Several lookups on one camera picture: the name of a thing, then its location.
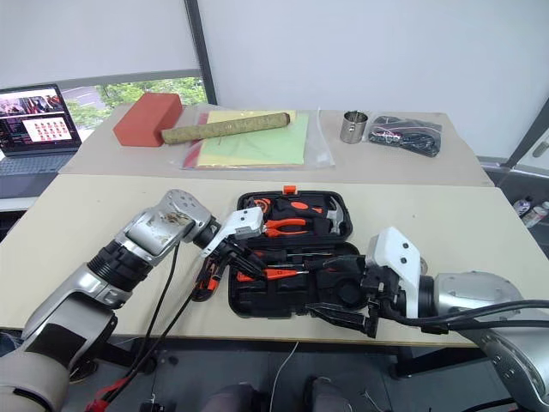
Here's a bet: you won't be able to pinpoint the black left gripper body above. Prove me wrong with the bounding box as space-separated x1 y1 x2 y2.
205 239 239 270

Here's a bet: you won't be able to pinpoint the rolled olive patterned mat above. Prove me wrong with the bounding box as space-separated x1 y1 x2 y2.
160 111 292 145

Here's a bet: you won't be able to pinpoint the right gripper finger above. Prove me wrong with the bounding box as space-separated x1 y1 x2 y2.
303 252 368 274
304 300 379 340

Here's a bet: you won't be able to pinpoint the bagged black cable bundle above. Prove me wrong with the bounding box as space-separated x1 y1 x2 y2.
367 112 444 159

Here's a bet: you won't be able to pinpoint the black window frame post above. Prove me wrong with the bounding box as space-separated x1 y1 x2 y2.
183 0 219 106

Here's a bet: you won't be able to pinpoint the black slanted door frame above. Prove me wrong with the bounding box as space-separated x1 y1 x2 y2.
504 95 549 171

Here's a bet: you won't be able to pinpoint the orange handled pliers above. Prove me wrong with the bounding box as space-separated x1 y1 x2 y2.
261 217 311 239

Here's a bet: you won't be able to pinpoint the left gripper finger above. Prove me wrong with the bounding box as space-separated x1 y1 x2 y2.
226 255 263 281
233 242 270 265

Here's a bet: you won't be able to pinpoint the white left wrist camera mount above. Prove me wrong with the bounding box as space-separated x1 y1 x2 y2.
198 206 269 259

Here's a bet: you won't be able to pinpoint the clear bag of coloured paper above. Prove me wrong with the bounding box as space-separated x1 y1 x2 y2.
178 106 337 172

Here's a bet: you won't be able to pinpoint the claw hammer black orange handle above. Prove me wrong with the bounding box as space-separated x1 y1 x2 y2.
274 196 347 236

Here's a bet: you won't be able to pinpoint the dark rounded shape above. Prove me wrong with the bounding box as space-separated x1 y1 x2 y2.
303 376 353 412

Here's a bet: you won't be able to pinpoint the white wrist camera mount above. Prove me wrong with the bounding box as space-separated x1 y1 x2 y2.
198 206 269 259
365 226 425 319

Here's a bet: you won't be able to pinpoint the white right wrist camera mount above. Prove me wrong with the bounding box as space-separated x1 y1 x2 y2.
365 226 425 319

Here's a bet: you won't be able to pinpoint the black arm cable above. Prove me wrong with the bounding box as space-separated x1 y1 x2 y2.
127 239 182 379
380 299 549 336
100 274 208 403

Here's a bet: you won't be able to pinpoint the red brick block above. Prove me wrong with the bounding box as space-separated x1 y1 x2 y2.
112 92 184 148

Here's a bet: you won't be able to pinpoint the orange black tape measure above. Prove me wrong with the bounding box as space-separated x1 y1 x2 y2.
247 197 273 215

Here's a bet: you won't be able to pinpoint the small plastic bottle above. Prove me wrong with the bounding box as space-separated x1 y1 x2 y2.
512 196 536 218
520 201 549 229

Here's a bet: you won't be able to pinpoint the thin white wire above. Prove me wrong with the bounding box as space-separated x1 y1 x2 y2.
268 341 300 412

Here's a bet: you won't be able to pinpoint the orange black loose screwdriver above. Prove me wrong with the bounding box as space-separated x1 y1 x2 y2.
190 256 225 302

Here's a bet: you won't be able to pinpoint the shiny metal cup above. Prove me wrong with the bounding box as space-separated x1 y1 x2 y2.
339 110 371 144

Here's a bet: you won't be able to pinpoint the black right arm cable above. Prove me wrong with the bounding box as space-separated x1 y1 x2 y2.
380 299 549 336

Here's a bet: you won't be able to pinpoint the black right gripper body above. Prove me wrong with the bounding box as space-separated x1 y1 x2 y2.
359 264 407 339

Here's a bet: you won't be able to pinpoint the black plastic tool case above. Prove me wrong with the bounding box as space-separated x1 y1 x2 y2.
226 190 371 320

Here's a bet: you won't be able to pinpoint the orange utility knife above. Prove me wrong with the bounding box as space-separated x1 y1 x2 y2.
261 267 310 279

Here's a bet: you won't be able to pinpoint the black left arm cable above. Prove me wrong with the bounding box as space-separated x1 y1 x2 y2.
127 239 182 379
100 274 208 403

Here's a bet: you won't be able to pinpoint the black table leg frame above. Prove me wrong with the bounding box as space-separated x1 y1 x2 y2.
390 345 491 379

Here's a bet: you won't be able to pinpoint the open laptop computer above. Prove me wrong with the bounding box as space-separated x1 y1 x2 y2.
0 82 83 178

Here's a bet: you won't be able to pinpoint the black handled screwdriver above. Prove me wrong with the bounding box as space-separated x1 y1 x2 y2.
239 249 335 263

